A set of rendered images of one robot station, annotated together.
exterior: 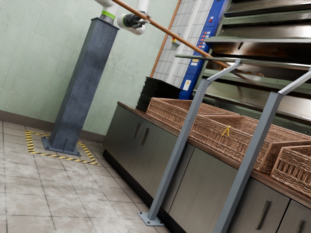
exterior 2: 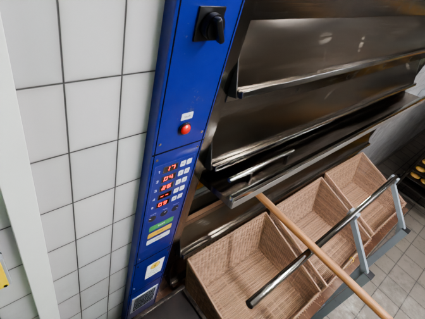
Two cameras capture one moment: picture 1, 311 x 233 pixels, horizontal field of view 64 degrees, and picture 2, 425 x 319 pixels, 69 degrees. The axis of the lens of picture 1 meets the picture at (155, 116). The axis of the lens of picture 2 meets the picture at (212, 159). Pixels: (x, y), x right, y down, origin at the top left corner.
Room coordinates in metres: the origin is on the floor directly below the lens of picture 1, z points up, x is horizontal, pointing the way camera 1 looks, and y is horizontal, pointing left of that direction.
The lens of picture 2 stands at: (2.65, 0.40, 2.09)
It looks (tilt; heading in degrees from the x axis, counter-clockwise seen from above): 40 degrees down; 252
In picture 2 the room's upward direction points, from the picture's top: 19 degrees clockwise
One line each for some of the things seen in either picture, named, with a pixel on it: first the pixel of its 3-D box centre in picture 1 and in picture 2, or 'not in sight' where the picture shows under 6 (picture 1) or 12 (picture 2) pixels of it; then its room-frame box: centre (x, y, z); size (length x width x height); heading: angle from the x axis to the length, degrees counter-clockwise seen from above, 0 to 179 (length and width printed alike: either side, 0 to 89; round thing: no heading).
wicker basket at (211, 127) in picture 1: (250, 137); (318, 231); (1.54, -0.59, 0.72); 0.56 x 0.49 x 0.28; 35
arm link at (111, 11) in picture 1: (110, 6); not in sight; (2.26, 0.73, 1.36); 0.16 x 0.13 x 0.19; 143
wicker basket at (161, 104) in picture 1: (190, 114); (253, 283); (2.03, -0.26, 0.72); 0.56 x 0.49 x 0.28; 34
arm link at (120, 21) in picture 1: (125, 21); not in sight; (1.93, 0.47, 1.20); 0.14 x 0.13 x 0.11; 36
